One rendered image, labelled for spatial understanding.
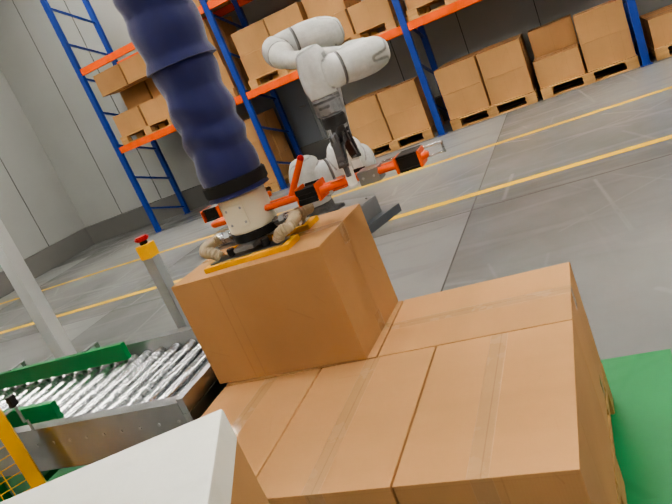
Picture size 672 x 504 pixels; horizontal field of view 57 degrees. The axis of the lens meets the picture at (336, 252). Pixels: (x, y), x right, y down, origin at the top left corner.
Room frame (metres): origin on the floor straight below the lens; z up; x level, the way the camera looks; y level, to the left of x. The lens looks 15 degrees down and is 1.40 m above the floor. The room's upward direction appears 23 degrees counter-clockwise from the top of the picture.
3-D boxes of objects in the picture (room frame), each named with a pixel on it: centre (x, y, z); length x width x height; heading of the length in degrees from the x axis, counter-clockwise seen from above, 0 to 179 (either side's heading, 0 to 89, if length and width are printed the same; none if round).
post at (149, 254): (2.97, 0.83, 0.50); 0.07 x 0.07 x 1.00; 64
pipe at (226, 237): (2.12, 0.22, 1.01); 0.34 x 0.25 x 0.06; 64
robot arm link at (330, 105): (1.96, -0.15, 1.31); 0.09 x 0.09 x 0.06
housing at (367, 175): (1.92, -0.20, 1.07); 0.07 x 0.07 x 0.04; 64
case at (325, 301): (2.12, 0.21, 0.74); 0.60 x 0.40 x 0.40; 62
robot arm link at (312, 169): (2.76, -0.01, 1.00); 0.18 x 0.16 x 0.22; 98
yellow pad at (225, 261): (2.03, 0.26, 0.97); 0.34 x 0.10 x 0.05; 64
